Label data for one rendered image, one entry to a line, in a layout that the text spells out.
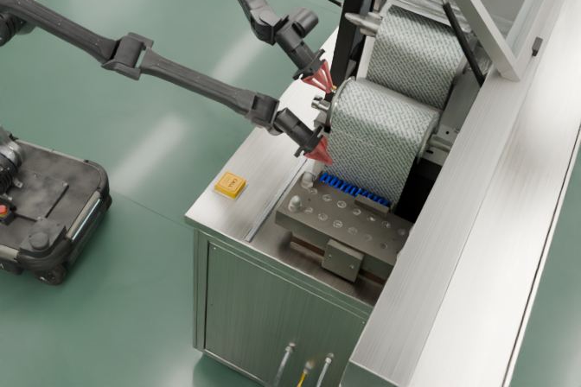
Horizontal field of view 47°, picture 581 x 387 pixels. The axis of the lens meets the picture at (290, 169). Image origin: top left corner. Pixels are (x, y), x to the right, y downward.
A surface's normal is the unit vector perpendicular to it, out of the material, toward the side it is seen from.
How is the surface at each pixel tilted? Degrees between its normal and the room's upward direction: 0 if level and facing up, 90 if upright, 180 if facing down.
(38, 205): 0
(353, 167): 91
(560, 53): 0
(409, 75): 92
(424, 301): 0
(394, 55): 92
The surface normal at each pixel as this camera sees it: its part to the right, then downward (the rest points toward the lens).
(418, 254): 0.11, -0.66
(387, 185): -0.45, 0.64
